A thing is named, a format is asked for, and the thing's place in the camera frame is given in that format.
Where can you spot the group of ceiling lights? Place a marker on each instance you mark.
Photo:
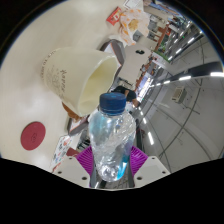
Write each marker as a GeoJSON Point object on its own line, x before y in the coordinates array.
{"type": "Point", "coordinates": [185, 78]}

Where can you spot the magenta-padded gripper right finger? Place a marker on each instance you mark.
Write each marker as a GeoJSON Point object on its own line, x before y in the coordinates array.
{"type": "Point", "coordinates": [151, 170]}

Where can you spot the ceiling air conditioner unit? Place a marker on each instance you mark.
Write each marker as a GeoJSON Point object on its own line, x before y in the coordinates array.
{"type": "Point", "coordinates": [179, 94]}

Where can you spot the group of beige chairs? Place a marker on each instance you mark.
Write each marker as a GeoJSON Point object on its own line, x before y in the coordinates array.
{"type": "Point", "coordinates": [133, 65]}

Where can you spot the colourful printed paper flyer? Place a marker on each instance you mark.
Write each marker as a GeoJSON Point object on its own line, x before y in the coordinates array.
{"type": "Point", "coordinates": [60, 151]}

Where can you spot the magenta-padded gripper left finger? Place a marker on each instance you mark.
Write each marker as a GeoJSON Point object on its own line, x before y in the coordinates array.
{"type": "Point", "coordinates": [70, 170]}

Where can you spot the flat round red coaster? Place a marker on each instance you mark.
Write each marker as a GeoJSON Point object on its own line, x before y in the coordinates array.
{"type": "Point", "coordinates": [33, 135]}

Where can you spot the clear plastic bottle blue cap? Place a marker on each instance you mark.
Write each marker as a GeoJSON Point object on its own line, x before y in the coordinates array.
{"type": "Point", "coordinates": [113, 104]}

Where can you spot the red paper packet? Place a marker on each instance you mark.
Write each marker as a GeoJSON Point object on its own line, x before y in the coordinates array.
{"type": "Point", "coordinates": [114, 16]}

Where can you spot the crumpled food wrapper paper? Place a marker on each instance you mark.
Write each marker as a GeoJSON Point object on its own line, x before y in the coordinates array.
{"type": "Point", "coordinates": [133, 25]}

